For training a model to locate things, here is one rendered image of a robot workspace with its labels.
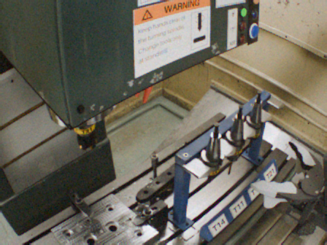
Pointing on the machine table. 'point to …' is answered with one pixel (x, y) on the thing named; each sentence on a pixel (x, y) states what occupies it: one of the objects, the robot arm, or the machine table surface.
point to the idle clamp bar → (155, 187)
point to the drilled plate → (102, 220)
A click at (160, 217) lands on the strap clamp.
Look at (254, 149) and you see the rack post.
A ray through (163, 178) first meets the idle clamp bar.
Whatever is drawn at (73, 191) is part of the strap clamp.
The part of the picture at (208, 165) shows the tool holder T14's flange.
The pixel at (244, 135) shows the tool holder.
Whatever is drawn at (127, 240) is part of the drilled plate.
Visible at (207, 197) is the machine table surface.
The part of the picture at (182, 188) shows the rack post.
